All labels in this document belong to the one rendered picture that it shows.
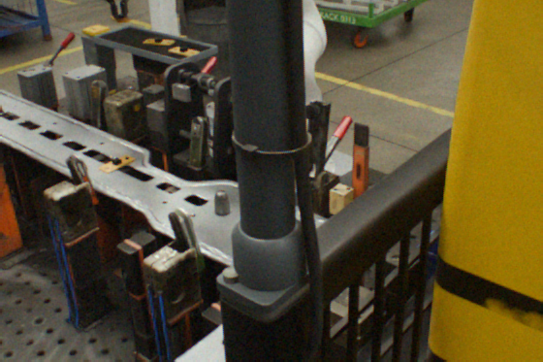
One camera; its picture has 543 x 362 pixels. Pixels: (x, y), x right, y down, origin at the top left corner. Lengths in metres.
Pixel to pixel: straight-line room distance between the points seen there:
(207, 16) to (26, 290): 2.85
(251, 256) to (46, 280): 1.53
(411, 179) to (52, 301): 1.41
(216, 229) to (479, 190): 1.01
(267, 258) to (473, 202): 0.12
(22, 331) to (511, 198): 1.42
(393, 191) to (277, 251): 0.11
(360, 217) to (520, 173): 0.08
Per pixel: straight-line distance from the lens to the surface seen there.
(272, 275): 0.26
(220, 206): 1.34
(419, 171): 0.36
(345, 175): 1.90
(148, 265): 1.17
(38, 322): 1.67
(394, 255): 1.10
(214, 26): 4.34
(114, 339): 1.56
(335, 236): 0.31
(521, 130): 0.31
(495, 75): 0.31
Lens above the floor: 1.72
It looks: 28 degrees down
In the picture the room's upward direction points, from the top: 3 degrees counter-clockwise
